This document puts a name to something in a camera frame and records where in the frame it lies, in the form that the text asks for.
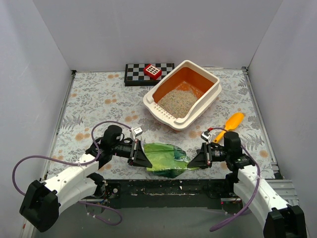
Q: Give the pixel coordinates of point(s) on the green litter bag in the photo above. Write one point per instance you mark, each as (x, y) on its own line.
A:
(167, 160)

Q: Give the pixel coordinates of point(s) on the red white grid block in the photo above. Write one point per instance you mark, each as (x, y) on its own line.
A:
(152, 72)

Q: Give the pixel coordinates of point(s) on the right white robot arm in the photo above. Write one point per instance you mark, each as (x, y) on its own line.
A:
(278, 218)

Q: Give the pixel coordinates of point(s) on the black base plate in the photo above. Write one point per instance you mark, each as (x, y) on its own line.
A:
(171, 193)

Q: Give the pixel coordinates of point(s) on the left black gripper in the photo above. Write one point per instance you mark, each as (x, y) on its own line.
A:
(134, 151)

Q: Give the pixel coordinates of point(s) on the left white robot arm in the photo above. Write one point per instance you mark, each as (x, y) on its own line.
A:
(45, 200)

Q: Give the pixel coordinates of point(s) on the black white checkerboard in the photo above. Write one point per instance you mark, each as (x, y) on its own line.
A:
(134, 74)

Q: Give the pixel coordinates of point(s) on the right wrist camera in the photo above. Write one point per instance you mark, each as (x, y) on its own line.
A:
(206, 136)

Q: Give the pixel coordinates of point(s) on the white orange litter box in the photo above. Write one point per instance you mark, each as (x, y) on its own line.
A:
(187, 76)

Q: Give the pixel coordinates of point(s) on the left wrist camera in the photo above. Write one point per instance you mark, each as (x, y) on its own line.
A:
(135, 132)

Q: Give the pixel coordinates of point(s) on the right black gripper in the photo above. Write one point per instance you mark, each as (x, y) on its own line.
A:
(209, 154)

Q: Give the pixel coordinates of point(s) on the floral tablecloth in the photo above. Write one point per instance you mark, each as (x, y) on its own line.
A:
(97, 98)

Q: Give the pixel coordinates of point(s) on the yellow plastic scoop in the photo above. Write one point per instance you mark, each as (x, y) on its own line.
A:
(232, 123)

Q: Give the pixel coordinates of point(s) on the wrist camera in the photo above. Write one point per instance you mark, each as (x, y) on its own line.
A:
(206, 136)
(135, 132)

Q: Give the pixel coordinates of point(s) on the cat litter pile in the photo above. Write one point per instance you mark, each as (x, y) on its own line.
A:
(178, 102)

